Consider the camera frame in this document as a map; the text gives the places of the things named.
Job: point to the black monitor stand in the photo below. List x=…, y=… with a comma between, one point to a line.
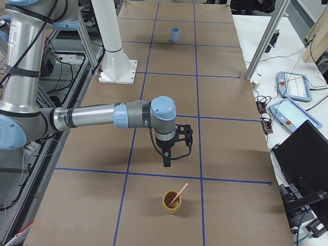
x=293, y=199

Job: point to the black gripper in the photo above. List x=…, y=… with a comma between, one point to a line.
x=165, y=146

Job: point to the black usb hub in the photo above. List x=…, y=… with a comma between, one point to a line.
x=266, y=125
x=261, y=107

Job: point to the near teach pendant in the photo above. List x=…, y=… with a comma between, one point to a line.
x=291, y=115

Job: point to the far teach pendant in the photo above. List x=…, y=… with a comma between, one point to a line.
x=294, y=86

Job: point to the wooden board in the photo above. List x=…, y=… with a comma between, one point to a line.
x=318, y=37

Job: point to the aluminium frame post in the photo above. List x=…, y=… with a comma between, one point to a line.
x=268, y=33

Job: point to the pink chopstick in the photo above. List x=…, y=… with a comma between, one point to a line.
x=174, y=201

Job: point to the small metal cylinder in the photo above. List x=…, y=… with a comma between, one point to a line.
x=255, y=84

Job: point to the black laptop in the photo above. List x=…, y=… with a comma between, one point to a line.
x=303, y=158

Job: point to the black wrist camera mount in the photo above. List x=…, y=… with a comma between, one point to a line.
x=184, y=133

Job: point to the blue plastic cup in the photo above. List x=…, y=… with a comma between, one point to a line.
x=175, y=34

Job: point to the black usb hub far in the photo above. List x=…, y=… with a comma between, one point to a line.
x=261, y=107

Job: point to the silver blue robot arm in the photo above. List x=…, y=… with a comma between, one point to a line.
x=22, y=121

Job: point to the black usb hub near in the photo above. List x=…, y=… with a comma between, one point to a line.
x=266, y=125

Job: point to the aluminium frame rail left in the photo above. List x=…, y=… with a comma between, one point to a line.
x=86, y=42

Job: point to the teach pendant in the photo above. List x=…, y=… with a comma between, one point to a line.
x=291, y=115
x=294, y=86

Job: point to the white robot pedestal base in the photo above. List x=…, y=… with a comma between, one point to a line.
x=117, y=68

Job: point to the tan wooden cup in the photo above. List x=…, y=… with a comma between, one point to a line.
x=166, y=199

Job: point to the brown paper table cover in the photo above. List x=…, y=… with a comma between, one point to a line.
x=110, y=186

